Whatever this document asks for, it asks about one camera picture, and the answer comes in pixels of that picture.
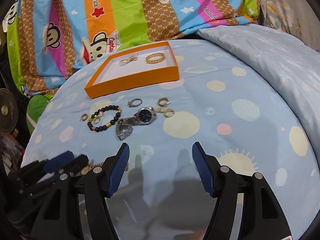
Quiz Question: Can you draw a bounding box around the green plush cushion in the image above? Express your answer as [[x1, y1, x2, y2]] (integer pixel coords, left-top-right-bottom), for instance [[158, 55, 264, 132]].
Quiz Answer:
[[26, 94, 53, 134]]

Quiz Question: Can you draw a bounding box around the colourful monkey cartoon quilt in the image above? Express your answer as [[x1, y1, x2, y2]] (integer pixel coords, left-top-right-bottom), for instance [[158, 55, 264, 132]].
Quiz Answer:
[[2, 0, 262, 98]]

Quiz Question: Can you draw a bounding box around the gold hoop earring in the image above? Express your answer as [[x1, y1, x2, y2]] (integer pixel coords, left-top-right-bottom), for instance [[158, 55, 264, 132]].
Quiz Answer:
[[157, 97, 171, 107]]

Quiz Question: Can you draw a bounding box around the gold ring with pearls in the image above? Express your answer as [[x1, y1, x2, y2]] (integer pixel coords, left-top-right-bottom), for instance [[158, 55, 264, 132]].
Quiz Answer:
[[92, 110, 106, 124]]

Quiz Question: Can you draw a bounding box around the pale blue duvet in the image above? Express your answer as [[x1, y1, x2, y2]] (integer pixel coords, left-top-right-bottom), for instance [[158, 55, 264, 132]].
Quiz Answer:
[[196, 23, 320, 153]]

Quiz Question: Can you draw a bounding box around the gold chain bangle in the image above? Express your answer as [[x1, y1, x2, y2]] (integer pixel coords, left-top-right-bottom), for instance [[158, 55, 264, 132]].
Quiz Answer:
[[145, 53, 165, 64]]

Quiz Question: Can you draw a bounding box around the small desk fan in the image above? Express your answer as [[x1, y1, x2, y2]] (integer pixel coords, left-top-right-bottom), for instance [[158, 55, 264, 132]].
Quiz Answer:
[[0, 88, 18, 134]]

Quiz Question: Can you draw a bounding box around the silver gemstone ring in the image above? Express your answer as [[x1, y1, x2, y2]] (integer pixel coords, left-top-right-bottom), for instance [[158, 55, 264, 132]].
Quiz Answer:
[[127, 98, 143, 108]]

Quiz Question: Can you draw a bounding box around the light blue planet bedsheet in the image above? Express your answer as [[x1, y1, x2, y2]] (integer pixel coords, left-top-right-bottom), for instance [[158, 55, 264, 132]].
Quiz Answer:
[[23, 40, 319, 239]]

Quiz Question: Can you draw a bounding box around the gold wristwatch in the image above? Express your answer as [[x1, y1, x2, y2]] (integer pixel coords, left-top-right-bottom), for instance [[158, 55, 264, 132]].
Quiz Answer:
[[81, 162, 129, 176]]

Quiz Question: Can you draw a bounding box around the silver blue-dial wristwatch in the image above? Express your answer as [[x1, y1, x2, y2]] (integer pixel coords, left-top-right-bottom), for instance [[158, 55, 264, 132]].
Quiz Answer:
[[116, 107, 157, 140]]

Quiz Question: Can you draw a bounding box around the gold pearl earring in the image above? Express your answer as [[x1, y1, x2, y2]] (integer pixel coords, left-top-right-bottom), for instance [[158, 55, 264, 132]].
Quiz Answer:
[[160, 108, 175, 118]]

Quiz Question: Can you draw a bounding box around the black and gold bead bracelet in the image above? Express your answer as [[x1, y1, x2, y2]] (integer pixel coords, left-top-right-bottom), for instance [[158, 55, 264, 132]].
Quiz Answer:
[[87, 105, 123, 133]]

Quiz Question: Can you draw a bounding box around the orange jewelry box tray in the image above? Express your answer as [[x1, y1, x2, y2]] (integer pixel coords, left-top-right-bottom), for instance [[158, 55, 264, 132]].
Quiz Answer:
[[84, 41, 180, 99]]

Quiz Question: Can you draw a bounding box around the grey floral pillow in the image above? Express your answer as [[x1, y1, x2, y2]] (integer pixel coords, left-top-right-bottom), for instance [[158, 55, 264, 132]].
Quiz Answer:
[[259, 0, 319, 51]]

